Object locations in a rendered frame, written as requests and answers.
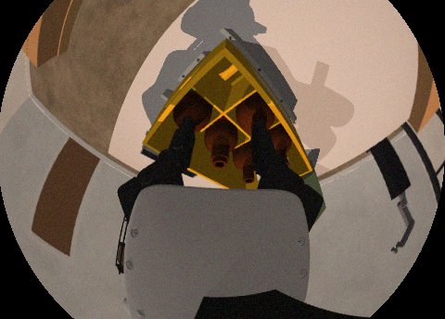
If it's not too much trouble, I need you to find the brown glass bottle with red label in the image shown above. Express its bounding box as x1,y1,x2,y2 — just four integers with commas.
204,116,238,169

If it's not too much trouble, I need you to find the yellow divided crate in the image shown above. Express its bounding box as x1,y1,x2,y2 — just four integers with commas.
142,38,312,189

